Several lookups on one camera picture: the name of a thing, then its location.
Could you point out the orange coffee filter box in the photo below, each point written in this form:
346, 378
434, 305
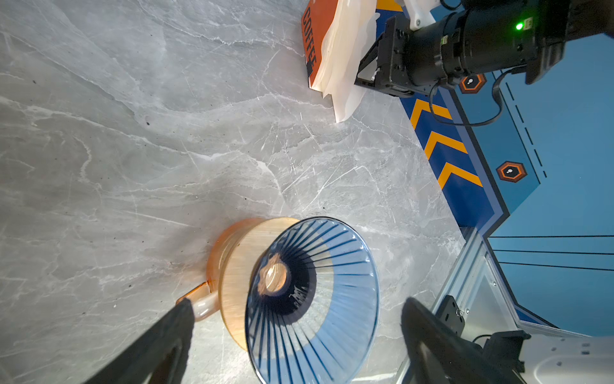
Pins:
316, 21

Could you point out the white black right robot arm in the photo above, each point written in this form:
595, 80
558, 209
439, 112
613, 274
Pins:
526, 36

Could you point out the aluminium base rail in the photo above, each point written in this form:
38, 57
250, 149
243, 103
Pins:
474, 275

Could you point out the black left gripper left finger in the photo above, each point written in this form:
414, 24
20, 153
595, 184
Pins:
160, 355

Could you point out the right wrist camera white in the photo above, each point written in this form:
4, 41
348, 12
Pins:
419, 12

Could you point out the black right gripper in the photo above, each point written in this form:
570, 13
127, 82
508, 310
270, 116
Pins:
388, 58

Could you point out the orange glass pitcher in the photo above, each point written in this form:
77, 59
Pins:
204, 297

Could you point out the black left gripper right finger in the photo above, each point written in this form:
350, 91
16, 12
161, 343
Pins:
460, 360

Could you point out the blue glass ribbed dripper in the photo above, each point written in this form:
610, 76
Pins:
313, 305

